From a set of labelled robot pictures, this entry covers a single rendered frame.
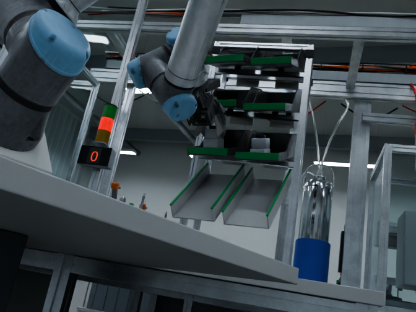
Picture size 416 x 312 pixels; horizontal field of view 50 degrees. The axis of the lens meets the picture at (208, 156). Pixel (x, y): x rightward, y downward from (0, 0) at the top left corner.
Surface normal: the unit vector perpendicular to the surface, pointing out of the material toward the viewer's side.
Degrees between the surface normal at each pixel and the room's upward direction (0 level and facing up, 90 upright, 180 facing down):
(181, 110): 136
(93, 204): 90
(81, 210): 90
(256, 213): 45
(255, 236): 90
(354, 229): 90
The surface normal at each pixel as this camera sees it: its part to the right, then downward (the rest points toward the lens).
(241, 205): -0.13, -0.92
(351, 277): -0.19, -0.35
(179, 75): -0.22, 0.55
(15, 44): -0.62, -0.21
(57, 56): 0.28, 0.51
